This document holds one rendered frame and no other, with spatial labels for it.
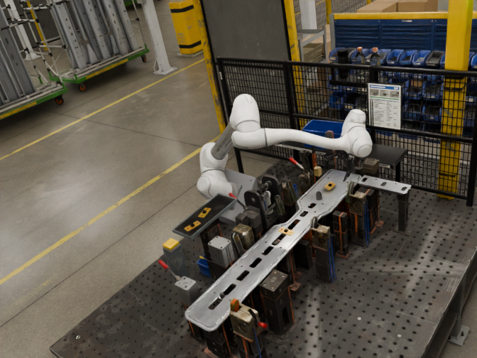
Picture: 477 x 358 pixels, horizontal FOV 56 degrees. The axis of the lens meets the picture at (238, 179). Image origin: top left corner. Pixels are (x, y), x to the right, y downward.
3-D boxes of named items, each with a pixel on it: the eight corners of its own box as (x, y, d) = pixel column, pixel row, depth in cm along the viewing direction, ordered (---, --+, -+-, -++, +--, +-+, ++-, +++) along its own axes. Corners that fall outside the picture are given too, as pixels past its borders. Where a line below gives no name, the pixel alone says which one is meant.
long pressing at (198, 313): (216, 337, 190) (216, 334, 189) (179, 315, 204) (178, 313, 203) (364, 176, 275) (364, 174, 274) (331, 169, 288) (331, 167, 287)
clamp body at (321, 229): (331, 286, 242) (326, 236, 224) (311, 278, 249) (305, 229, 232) (339, 275, 248) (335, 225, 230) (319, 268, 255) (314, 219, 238)
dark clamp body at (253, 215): (265, 275, 258) (254, 221, 239) (247, 268, 266) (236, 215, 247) (275, 263, 265) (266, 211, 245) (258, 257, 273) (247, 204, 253)
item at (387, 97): (402, 131, 282) (402, 84, 266) (368, 126, 296) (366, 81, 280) (402, 130, 283) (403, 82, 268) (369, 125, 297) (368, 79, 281)
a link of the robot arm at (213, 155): (197, 178, 303) (195, 149, 312) (220, 180, 309) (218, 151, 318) (238, 120, 238) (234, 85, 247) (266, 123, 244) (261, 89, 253)
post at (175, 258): (191, 316, 241) (171, 253, 219) (182, 310, 246) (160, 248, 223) (201, 307, 246) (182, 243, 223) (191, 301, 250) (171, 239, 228)
